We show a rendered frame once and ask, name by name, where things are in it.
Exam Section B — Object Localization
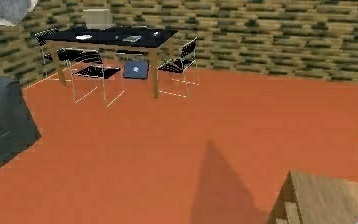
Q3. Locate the black top dining table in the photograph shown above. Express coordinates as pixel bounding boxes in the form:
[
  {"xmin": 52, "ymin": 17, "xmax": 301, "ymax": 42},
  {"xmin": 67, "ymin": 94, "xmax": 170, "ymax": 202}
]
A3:
[{"xmin": 42, "ymin": 26, "xmax": 179, "ymax": 100}]

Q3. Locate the blue laptop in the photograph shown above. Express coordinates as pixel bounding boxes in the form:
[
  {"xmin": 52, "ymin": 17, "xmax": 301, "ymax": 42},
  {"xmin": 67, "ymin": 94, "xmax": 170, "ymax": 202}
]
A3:
[{"xmin": 122, "ymin": 59, "xmax": 150, "ymax": 80}]

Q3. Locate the black metal frame chair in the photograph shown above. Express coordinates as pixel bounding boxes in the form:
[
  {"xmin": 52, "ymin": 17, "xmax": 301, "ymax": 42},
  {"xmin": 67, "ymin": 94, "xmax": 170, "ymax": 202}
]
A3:
[
  {"xmin": 33, "ymin": 28, "xmax": 62, "ymax": 79},
  {"xmin": 56, "ymin": 47, "xmax": 126, "ymax": 108},
  {"xmin": 114, "ymin": 49, "xmax": 149, "ymax": 62},
  {"xmin": 156, "ymin": 36, "xmax": 201, "ymax": 99}
]

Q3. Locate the beige cardboard box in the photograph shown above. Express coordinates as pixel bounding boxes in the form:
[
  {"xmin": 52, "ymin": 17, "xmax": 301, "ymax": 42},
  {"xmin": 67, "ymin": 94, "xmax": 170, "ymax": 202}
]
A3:
[{"xmin": 82, "ymin": 8, "xmax": 116, "ymax": 30}]

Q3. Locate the pale grey round object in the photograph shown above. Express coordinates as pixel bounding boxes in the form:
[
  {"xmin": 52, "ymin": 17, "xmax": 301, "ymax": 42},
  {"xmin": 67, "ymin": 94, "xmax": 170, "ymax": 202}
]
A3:
[{"xmin": 0, "ymin": 0, "xmax": 39, "ymax": 27}]

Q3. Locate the grey book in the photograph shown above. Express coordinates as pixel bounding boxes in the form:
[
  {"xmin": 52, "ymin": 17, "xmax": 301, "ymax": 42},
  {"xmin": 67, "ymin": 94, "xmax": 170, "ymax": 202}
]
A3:
[{"xmin": 122, "ymin": 34, "xmax": 143, "ymax": 43}]

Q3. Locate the dark grey sofa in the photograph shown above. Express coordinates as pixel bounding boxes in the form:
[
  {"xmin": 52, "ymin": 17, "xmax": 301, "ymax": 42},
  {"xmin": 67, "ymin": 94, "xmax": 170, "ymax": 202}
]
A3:
[{"xmin": 0, "ymin": 73, "xmax": 43, "ymax": 178}]

